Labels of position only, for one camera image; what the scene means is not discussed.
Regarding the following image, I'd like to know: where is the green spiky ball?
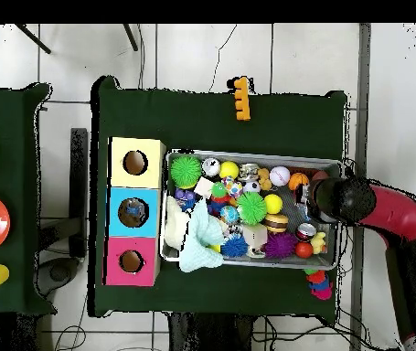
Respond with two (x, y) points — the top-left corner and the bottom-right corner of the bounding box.
(236, 191), (268, 226)
(168, 154), (204, 190)

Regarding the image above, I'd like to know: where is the cream muslin cloth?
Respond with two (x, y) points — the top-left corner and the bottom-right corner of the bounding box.
(163, 196), (192, 251)

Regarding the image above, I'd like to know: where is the mint green cloth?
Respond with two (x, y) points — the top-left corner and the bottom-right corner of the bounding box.
(177, 198), (229, 275)

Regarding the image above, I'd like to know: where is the clear plastic packet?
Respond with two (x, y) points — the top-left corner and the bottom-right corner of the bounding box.
(124, 204), (149, 223)

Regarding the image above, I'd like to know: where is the purple spiky toy with eyes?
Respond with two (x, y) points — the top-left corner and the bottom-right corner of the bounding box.
(263, 231), (300, 261)

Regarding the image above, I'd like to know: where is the orange plastic comb toy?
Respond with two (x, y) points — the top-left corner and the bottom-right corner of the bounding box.
(227, 76), (252, 122)

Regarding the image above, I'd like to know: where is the black can with silver top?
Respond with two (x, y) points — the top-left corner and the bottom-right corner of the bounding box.
(296, 222), (318, 243)

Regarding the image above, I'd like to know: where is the wooden box with three holes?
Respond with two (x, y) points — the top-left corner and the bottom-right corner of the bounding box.
(103, 135), (166, 288)

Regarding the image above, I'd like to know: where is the clear mesh bin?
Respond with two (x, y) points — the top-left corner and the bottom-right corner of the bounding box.
(159, 149), (344, 271)

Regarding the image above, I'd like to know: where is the yellow smiley ball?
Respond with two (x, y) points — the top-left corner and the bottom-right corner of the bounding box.
(262, 193), (284, 216)

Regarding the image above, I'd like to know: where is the dark green tablecloth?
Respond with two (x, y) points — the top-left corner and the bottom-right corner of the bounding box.
(0, 82), (54, 317)
(90, 75), (349, 323)

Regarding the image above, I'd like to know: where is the white baseball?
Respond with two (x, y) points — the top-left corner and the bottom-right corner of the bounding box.
(269, 165), (293, 187)

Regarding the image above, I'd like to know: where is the small orange basketball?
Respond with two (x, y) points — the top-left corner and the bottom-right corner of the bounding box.
(288, 171), (311, 193)

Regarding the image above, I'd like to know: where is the black tripod leg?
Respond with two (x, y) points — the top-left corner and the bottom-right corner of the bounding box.
(123, 24), (140, 52)
(13, 24), (52, 55)

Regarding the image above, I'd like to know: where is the grey floor strip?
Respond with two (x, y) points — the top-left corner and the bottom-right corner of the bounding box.
(357, 24), (373, 180)

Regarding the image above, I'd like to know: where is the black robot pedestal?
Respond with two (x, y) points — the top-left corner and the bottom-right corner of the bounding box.
(166, 313), (256, 351)

